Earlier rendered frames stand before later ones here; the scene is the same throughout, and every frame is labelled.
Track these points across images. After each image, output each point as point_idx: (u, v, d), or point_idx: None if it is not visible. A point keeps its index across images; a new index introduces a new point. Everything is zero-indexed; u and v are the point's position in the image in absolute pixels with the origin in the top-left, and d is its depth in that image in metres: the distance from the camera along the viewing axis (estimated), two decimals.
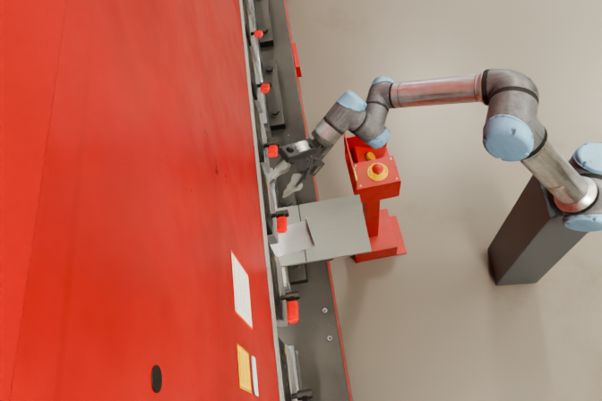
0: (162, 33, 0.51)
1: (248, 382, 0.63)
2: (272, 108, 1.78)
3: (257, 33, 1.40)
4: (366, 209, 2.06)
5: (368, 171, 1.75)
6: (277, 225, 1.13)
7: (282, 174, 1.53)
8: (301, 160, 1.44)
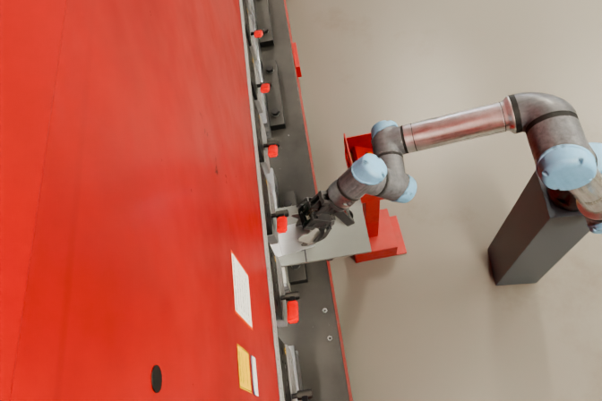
0: (162, 33, 0.51)
1: (248, 382, 0.63)
2: (272, 108, 1.78)
3: (257, 33, 1.40)
4: (366, 209, 2.06)
5: None
6: (277, 225, 1.13)
7: (300, 240, 1.37)
8: None
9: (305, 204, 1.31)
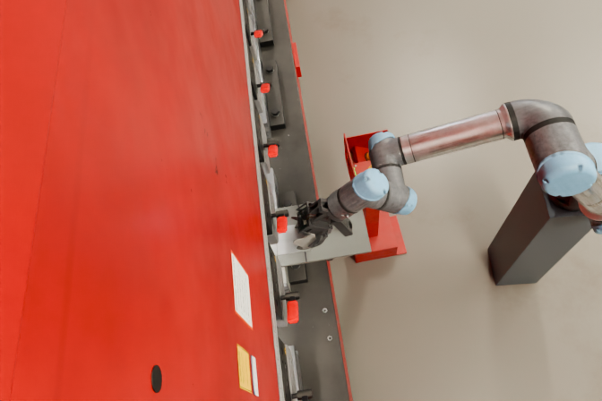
0: (162, 33, 0.51)
1: (248, 382, 0.63)
2: (272, 108, 1.78)
3: (257, 33, 1.40)
4: (366, 209, 2.06)
5: None
6: (277, 225, 1.13)
7: (296, 243, 1.37)
8: None
9: (305, 209, 1.31)
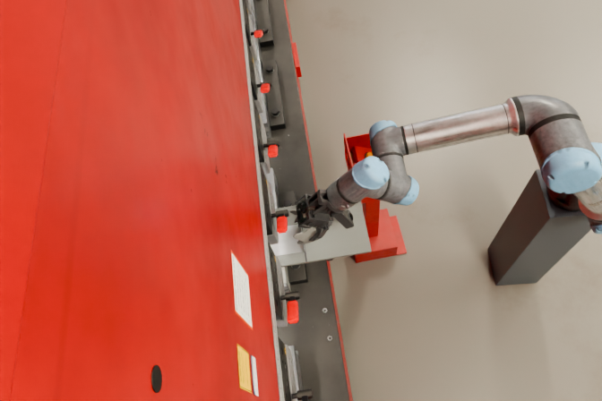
0: (162, 33, 0.51)
1: (248, 382, 0.63)
2: (272, 108, 1.78)
3: (257, 33, 1.40)
4: (366, 209, 2.06)
5: None
6: (277, 225, 1.13)
7: (296, 237, 1.33)
8: None
9: (304, 201, 1.27)
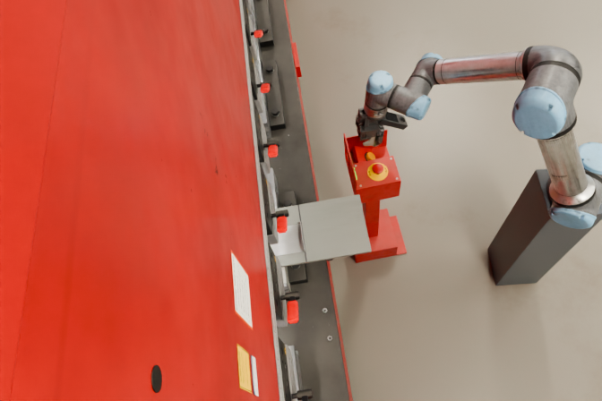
0: (162, 33, 0.51)
1: (248, 382, 0.63)
2: (272, 108, 1.78)
3: (257, 33, 1.40)
4: (366, 209, 2.06)
5: (368, 171, 1.75)
6: (277, 225, 1.13)
7: (365, 144, 1.74)
8: None
9: (357, 121, 1.67)
